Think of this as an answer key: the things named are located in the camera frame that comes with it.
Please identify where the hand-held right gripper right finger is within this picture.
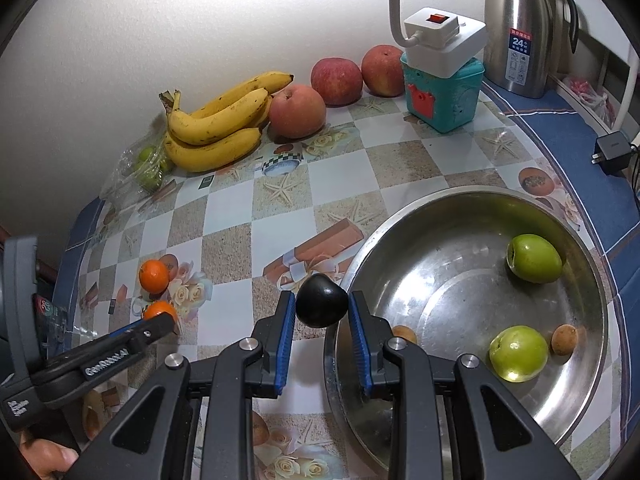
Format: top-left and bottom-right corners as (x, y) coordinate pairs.
(347, 290), (581, 480)

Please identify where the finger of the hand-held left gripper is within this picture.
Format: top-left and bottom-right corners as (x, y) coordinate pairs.
(29, 312), (179, 407)

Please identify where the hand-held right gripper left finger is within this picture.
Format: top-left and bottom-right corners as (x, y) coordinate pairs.
(65, 290), (298, 480)

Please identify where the dark plum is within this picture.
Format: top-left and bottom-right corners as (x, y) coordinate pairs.
(296, 274), (349, 328)

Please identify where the small orange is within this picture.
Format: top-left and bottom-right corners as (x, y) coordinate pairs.
(138, 259), (171, 295)
(143, 301), (179, 333)

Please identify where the stainless steel basin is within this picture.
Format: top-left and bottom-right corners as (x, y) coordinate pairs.
(324, 186), (610, 471)

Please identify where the large green jujube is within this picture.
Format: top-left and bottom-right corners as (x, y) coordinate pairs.
(506, 233), (563, 284)
(489, 325), (550, 384)

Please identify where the person's left hand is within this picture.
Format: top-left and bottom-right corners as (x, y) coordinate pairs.
(20, 437), (81, 480)

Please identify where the clear plastic package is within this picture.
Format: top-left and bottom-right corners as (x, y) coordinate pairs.
(32, 292), (96, 341)

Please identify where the clear plastic bag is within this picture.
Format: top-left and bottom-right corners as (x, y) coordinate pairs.
(100, 130), (176, 206)

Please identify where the pale peach-coloured apple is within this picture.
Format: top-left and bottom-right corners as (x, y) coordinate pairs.
(269, 85), (327, 139)

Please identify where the yellow banana bunch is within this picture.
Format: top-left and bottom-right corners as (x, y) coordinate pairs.
(159, 71), (295, 173)

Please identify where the teal plastic box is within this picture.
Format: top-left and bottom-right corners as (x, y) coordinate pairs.
(400, 54), (485, 134)

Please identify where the red apple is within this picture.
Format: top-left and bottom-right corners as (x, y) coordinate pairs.
(361, 45), (406, 97)
(310, 57), (363, 106)

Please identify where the white power strip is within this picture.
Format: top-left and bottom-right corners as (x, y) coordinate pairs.
(402, 6), (488, 80)

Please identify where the black charger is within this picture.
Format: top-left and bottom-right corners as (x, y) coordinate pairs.
(592, 132), (633, 177)

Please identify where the pink plastic bag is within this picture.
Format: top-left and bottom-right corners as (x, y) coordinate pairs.
(562, 76), (616, 128)

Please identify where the stainless steel thermos jug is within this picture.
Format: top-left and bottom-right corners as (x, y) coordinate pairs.
(482, 0), (581, 100)

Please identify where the white pipe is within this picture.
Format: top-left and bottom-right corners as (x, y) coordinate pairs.
(612, 60), (640, 136)

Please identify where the thin black charger cable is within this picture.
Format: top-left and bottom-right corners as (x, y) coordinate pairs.
(625, 142), (640, 186)

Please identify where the thick white power cable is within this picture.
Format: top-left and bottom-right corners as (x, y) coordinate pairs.
(375, 0), (421, 50)

